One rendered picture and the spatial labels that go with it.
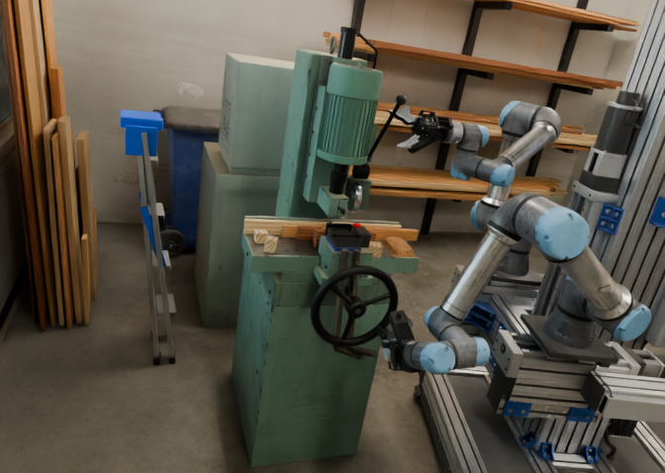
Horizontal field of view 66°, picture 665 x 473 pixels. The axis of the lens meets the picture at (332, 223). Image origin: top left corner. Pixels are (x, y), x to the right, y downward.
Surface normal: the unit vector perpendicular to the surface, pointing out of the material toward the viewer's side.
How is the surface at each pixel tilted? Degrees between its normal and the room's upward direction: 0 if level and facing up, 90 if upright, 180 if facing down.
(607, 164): 90
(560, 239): 85
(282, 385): 90
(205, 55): 90
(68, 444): 0
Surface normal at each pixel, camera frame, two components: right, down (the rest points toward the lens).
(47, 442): 0.15, -0.92
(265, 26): 0.31, 0.38
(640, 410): 0.06, 0.36
